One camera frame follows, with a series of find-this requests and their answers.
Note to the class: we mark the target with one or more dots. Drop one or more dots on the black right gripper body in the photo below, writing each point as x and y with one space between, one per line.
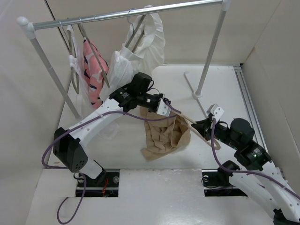
221 133

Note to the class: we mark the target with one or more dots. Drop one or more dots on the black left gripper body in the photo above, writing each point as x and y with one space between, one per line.
149 101

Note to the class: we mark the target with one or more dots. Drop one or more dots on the beige t shirt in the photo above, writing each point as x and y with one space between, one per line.
163 135

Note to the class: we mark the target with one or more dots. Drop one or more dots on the beige wooden hanger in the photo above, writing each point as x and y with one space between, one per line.
190 123

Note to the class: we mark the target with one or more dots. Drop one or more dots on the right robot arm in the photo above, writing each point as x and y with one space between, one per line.
254 174

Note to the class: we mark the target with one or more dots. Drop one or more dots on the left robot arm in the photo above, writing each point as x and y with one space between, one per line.
69 143

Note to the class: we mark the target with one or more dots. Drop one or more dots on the grey hanger with blouse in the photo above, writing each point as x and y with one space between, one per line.
134 32

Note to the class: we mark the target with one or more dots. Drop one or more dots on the grey hanger with pink garment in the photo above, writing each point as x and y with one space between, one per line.
84 34

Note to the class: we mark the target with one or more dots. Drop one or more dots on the white pleated blouse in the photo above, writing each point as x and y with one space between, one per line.
144 54

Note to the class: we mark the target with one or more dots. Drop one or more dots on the pink patterned garment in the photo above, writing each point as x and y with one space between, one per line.
93 73

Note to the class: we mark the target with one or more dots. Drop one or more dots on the white tank top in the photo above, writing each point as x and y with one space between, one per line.
82 102

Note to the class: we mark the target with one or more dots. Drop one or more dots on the silver white clothes rack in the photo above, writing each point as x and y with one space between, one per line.
29 30

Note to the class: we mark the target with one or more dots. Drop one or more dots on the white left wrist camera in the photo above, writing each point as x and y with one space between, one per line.
163 109

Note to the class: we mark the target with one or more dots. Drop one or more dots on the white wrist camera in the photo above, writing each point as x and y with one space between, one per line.
215 111
163 109

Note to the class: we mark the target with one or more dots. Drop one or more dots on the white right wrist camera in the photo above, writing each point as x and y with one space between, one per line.
215 111

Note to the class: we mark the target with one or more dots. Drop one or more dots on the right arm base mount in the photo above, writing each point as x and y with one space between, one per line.
216 184

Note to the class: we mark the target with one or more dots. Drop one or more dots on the aluminium rail on table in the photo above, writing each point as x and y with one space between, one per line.
253 119

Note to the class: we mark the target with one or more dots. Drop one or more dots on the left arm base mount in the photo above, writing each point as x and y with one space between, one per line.
109 187

